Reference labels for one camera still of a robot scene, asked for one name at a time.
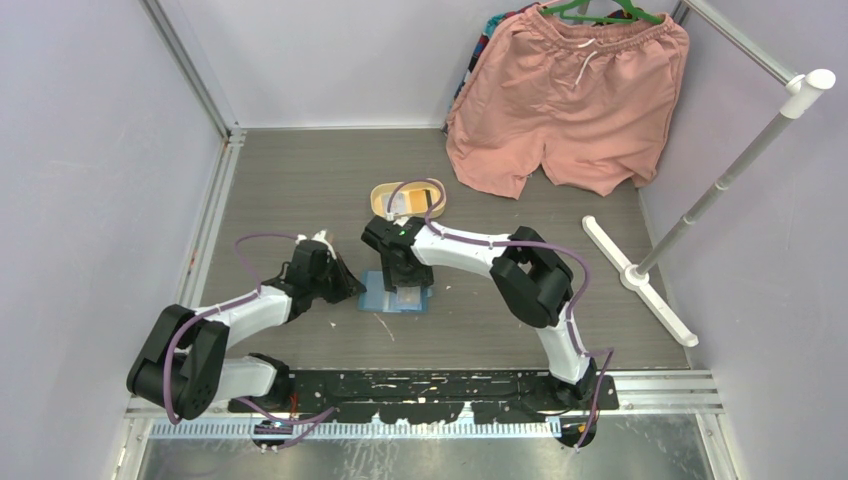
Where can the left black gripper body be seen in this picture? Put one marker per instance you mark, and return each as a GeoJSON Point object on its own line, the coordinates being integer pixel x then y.
{"type": "Point", "coordinates": [330, 286]}

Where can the colourful patterned garment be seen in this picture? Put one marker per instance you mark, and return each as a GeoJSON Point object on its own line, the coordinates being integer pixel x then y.
{"type": "Point", "coordinates": [486, 33]}

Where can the beige oval tray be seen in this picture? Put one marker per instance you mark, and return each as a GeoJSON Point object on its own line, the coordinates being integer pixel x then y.
{"type": "Point", "coordinates": [399, 199]}

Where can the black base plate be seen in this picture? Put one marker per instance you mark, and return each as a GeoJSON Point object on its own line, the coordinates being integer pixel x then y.
{"type": "Point", "coordinates": [431, 396]}

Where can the grey white clothes rack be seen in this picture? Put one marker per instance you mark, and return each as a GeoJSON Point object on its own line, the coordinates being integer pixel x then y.
{"type": "Point", "coordinates": [804, 91]}

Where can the blue card holder wallet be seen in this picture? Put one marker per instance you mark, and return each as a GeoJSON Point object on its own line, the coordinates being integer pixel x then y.
{"type": "Point", "coordinates": [376, 299]}

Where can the gold striped credit card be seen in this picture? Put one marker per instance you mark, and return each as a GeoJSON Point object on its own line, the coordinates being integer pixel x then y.
{"type": "Point", "coordinates": [419, 201]}

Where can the pink shorts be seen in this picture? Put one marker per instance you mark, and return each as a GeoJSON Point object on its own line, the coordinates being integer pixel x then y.
{"type": "Point", "coordinates": [590, 106]}

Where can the green clothes hanger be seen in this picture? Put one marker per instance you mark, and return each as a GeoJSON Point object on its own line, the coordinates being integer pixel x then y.
{"type": "Point", "coordinates": [584, 12]}

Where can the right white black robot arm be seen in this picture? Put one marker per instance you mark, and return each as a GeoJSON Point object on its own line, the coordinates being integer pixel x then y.
{"type": "Point", "coordinates": [529, 273]}

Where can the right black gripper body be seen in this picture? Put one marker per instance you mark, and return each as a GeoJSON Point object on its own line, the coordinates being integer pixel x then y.
{"type": "Point", "coordinates": [400, 278]}

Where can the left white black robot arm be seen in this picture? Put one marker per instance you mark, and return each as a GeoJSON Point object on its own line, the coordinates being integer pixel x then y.
{"type": "Point", "coordinates": [182, 365]}

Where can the aluminium frame rail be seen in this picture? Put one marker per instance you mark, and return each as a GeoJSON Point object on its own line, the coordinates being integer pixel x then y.
{"type": "Point", "coordinates": [194, 267]}

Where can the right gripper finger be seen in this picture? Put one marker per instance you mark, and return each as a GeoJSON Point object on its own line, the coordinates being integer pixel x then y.
{"type": "Point", "coordinates": [389, 279]}
{"type": "Point", "coordinates": [420, 276]}

